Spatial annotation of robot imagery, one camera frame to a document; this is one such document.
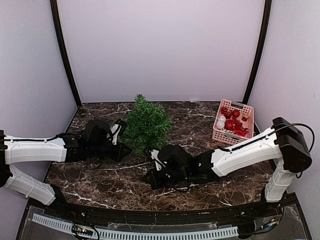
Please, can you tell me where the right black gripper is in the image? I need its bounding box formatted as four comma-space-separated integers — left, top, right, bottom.
142, 166, 189, 190

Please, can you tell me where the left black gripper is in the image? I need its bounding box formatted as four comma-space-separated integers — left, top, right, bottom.
88, 141, 131, 162

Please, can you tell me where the small green christmas tree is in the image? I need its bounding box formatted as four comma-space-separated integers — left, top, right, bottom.
122, 94, 174, 157

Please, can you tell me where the pink plastic basket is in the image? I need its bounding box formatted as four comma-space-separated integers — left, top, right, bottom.
212, 99, 255, 145

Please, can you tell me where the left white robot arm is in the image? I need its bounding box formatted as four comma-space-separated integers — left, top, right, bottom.
0, 119, 132, 218

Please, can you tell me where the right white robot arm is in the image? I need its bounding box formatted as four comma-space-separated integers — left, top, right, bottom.
144, 117, 312, 217

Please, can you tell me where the white ball ornament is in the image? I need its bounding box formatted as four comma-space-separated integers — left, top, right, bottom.
215, 115, 227, 130

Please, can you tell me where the red ball ornament cluster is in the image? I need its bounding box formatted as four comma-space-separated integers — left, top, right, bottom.
220, 107, 249, 137

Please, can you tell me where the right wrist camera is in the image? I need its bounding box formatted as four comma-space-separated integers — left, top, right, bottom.
150, 149, 163, 171

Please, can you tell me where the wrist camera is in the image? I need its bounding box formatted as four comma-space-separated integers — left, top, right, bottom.
150, 149, 163, 171
110, 119, 127, 145

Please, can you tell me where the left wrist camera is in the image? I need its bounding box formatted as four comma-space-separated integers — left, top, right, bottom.
110, 119, 127, 145

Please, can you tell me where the left black frame pole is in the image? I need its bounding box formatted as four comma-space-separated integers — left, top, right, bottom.
49, 0, 82, 108

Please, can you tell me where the black frame pole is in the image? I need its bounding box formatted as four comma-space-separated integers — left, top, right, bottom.
242, 0, 272, 105
49, 0, 82, 108

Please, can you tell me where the white perforated cable duct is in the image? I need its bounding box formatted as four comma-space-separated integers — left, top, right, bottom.
31, 213, 239, 240

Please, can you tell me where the right black frame pole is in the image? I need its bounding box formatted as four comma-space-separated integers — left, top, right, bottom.
242, 0, 272, 105

